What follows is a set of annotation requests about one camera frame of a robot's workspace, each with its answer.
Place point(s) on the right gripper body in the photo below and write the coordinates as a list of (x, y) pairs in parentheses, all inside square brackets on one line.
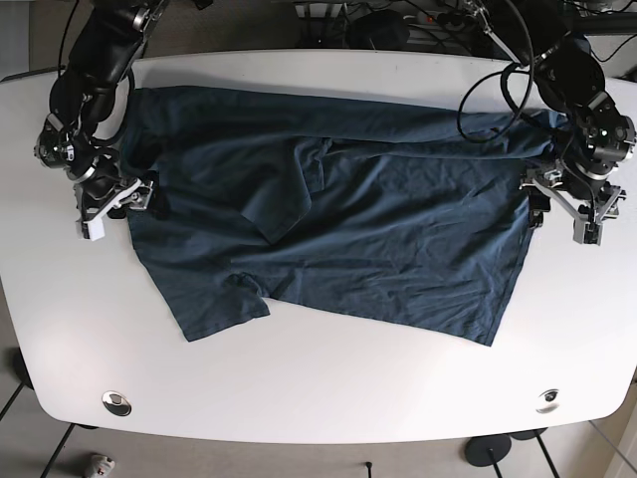
[(107, 196)]

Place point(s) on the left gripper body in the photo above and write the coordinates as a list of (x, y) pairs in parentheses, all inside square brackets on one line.
[(578, 195)]

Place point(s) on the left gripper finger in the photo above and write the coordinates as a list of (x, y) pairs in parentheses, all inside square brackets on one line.
[(539, 204)]

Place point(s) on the dark blue T-shirt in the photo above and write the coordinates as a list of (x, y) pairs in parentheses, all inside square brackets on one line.
[(402, 214)]

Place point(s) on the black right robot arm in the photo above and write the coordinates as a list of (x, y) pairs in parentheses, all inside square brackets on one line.
[(81, 98)]

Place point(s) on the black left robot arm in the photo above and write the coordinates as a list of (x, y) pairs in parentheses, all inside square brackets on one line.
[(571, 82)]

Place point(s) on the right table grommet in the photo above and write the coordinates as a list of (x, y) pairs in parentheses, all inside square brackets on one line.
[(548, 401)]

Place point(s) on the table grommet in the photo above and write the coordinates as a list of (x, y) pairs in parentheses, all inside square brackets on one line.
[(116, 403), (548, 401)]

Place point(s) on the left table grommet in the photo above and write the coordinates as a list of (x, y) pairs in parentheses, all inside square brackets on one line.
[(116, 403)]

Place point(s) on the black round stand base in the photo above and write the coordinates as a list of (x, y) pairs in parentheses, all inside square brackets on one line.
[(488, 450)]

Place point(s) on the grey sneaker shoe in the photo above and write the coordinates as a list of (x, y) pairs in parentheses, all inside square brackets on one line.
[(100, 466)]

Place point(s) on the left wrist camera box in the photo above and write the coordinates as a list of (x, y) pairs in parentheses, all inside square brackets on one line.
[(587, 233)]

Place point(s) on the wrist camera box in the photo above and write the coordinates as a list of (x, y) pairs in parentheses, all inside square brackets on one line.
[(587, 233), (93, 230)]

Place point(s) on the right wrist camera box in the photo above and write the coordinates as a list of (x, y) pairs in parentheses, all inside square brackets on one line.
[(93, 230)]

